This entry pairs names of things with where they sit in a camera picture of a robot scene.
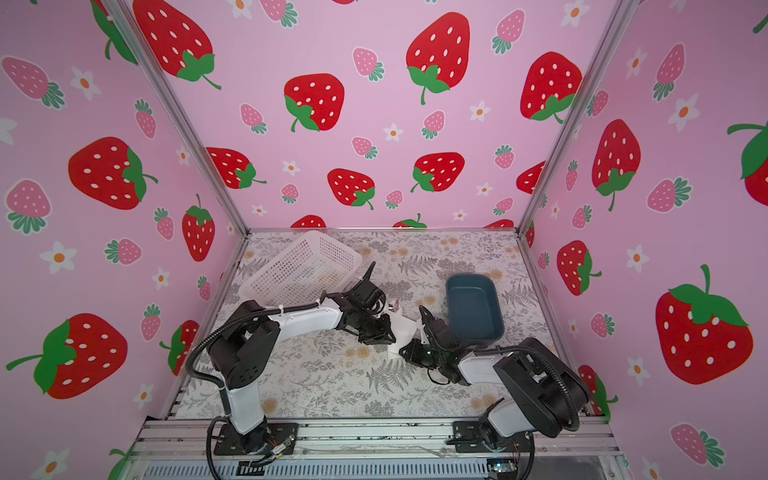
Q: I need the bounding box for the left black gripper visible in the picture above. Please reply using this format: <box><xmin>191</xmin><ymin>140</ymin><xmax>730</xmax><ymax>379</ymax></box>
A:
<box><xmin>356</xmin><ymin>310</ymin><xmax>401</xmax><ymax>343</ymax></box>

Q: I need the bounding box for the white paper napkin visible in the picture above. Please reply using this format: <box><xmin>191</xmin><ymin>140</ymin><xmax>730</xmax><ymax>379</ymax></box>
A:
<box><xmin>387</xmin><ymin>300</ymin><xmax>419</xmax><ymax>360</ymax></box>

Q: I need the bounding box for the dark teal plastic bin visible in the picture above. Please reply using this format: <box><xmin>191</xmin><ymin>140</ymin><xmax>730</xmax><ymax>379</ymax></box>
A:
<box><xmin>446</xmin><ymin>274</ymin><xmax>505</xmax><ymax>345</ymax></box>

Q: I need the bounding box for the white plastic mesh basket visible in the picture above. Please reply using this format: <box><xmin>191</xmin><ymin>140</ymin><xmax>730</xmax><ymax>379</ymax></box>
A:
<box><xmin>239</xmin><ymin>230</ymin><xmax>362</xmax><ymax>306</ymax></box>

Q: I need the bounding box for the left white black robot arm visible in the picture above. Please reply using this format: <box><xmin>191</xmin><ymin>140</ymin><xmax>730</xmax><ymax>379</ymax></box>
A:
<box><xmin>185</xmin><ymin>264</ymin><xmax>396</xmax><ymax>453</ymax></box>

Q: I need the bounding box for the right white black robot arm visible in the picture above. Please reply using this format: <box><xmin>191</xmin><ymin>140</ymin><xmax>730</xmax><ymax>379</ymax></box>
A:
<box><xmin>399</xmin><ymin>306</ymin><xmax>591</xmax><ymax>452</ymax></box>

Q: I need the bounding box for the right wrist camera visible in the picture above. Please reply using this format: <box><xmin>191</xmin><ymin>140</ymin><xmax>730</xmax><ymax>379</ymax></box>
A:
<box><xmin>421</xmin><ymin>315</ymin><xmax>462</xmax><ymax>351</ymax></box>

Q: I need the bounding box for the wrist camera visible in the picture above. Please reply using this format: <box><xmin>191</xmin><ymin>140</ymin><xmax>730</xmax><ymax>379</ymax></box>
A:
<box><xmin>347</xmin><ymin>279</ymin><xmax>386</xmax><ymax>314</ymax></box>
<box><xmin>421</xmin><ymin>315</ymin><xmax>462</xmax><ymax>351</ymax></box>

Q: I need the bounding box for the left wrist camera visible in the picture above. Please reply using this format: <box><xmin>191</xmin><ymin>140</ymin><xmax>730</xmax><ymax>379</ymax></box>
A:
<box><xmin>347</xmin><ymin>279</ymin><xmax>386</xmax><ymax>314</ymax></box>

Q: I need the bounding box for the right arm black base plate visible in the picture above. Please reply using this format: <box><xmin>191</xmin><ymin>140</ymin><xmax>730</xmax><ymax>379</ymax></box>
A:
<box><xmin>446</xmin><ymin>420</ymin><xmax>533</xmax><ymax>453</ymax></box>

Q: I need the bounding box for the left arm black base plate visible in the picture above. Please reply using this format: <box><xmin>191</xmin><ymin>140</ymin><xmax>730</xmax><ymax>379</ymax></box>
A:
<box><xmin>213</xmin><ymin>422</ymin><xmax>299</xmax><ymax>457</ymax></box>

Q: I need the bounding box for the aluminium frame rail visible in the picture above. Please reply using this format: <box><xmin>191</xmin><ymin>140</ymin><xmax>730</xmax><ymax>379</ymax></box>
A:
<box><xmin>116</xmin><ymin>417</ymin><xmax>632</xmax><ymax>479</ymax></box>

